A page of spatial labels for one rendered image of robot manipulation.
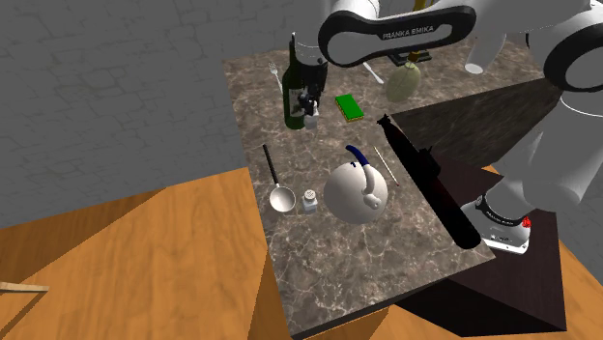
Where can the white bowl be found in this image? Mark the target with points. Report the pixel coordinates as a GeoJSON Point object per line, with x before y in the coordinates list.
{"type": "Point", "coordinates": [344, 198]}

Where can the dark robot stand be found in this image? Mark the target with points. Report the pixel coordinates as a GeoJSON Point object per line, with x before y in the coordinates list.
{"type": "Point", "coordinates": [513, 287]}

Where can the small white shaker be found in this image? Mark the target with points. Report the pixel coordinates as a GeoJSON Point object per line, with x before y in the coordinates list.
{"type": "Point", "coordinates": [311, 122]}

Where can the white fork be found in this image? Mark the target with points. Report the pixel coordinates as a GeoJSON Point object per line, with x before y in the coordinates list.
{"type": "Point", "coordinates": [276, 75]}

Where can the yellow figure on black base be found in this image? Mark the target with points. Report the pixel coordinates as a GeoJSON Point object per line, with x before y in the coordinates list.
{"type": "Point", "coordinates": [410, 57]}

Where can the white salt shaker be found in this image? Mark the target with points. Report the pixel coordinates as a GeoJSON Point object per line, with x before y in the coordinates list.
{"type": "Point", "coordinates": [309, 202]}

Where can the green sponge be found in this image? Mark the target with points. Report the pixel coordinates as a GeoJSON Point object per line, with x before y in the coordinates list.
{"type": "Point", "coordinates": [348, 106]}

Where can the white plastic spoon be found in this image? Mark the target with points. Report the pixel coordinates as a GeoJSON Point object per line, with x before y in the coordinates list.
{"type": "Point", "coordinates": [374, 74]}

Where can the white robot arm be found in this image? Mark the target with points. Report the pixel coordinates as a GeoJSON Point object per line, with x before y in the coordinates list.
{"type": "Point", "coordinates": [570, 160]}

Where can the green wine bottle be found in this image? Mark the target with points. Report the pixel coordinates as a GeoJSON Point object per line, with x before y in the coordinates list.
{"type": "Point", "coordinates": [293, 101]}

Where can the pale green melon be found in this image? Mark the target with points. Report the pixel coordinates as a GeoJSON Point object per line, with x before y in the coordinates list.
{"type": "Point", "coordinates": [403, 84]}

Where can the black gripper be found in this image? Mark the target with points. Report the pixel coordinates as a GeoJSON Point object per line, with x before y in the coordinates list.
{"type": "Point", "coordinates": [314, 77]}

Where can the thin pale stick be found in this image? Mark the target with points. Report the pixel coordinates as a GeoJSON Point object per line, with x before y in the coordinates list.
{"type": "Point", "coordinates": [386, 165]}

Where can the black submarine model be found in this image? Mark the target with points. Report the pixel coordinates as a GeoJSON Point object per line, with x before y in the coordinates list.
{"type": "Point", "coordinates": [426, 174]}

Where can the wooden furniture edge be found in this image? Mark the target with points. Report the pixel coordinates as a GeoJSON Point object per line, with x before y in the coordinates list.
{"type": "Point", "coordinates": [23, 287]}

